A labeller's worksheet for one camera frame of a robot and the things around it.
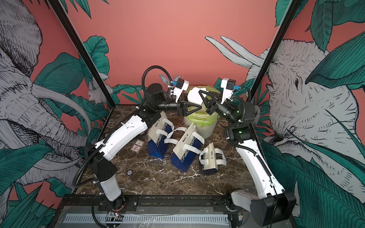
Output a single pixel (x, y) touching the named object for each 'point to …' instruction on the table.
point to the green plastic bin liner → (202, 117)
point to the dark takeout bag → (209, 159)
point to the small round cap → (129, 172)
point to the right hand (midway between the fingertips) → (197, 92)
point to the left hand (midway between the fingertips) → (200, 103)
